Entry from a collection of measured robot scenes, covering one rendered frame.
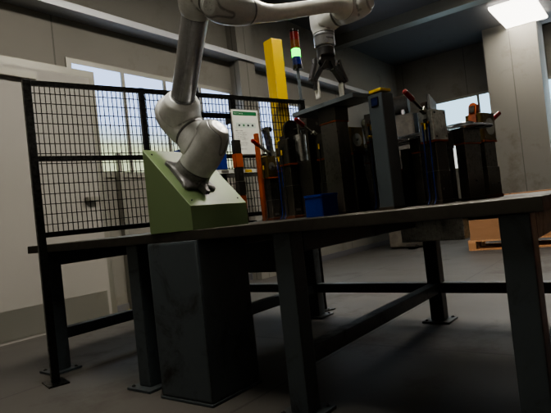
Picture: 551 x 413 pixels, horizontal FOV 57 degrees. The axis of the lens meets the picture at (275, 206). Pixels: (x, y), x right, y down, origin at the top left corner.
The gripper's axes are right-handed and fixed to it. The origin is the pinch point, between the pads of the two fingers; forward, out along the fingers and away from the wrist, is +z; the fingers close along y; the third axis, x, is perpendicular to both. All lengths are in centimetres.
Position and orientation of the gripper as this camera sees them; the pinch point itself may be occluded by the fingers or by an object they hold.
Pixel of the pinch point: (330, 95)
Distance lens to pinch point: 219.4
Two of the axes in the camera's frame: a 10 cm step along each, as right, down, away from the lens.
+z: 1.1, 9.9, -0.2
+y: 8.7, -0.8, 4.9
